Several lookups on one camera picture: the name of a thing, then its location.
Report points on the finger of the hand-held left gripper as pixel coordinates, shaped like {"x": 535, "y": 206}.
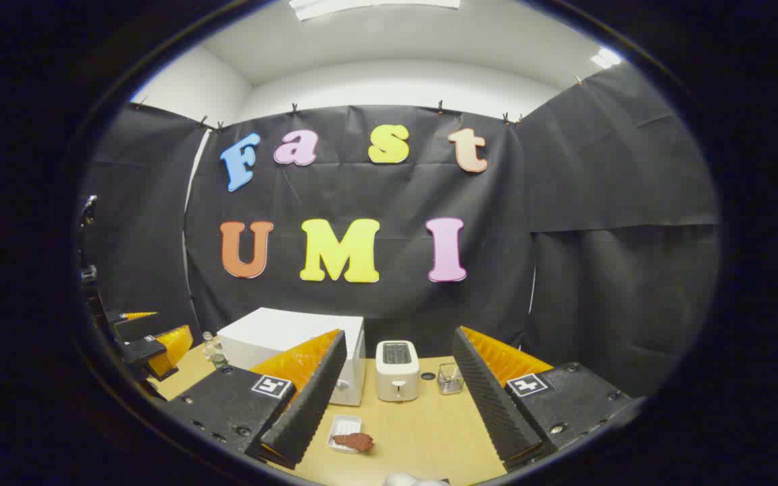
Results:
{"x": 134, "y": 327}
{"x": 152, "y": 351}

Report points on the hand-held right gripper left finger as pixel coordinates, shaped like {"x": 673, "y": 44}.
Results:
{"x": 315, "y": 398}

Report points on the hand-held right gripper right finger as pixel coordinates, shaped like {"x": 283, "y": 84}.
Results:
{"x": 490, "y": 405}

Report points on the brown meat piece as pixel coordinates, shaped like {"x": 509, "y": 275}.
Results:
{"x": 355, "y": 442}

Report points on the white microwave oven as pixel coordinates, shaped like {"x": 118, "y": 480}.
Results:
{"x": 274, "y": 334}

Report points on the white rectangular tray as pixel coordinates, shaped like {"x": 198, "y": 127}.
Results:
{"x": 345, "y": 425}

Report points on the clear plastic water bottle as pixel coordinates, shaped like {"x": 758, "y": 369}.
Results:
{"x": 213, "y": 349}

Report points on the white toaster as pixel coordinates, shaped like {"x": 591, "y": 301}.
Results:
{"x": 397, "y": 378}

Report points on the ceiling light panel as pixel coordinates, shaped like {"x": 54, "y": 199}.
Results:
{"x": 605, "y": 58}
{"x": 375, "y": 7}

